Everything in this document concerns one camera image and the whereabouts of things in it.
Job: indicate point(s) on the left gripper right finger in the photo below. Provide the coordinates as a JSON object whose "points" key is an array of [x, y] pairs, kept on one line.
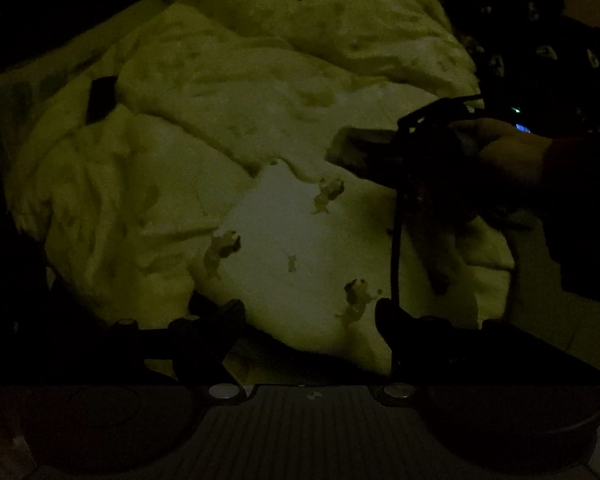
{"points": [[426, 351]]}

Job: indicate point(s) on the floral leaf-print bed duvet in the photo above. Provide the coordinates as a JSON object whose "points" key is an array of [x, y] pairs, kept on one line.
{"points": [[210, 93]]}

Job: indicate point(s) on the small dark cloth item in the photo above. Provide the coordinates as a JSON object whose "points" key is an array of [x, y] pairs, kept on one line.
{"points": [[102, 99]]}

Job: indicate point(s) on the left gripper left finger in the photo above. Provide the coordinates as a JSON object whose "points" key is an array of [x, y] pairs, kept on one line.
{"points": [[200, 346]]}

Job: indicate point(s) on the white animal-print garment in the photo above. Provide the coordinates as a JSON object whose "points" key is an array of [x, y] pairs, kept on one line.
{"points": [[311, 261]]}

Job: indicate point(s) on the person's right hand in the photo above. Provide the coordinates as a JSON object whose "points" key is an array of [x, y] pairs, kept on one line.
{"points": [[509, 150]]}

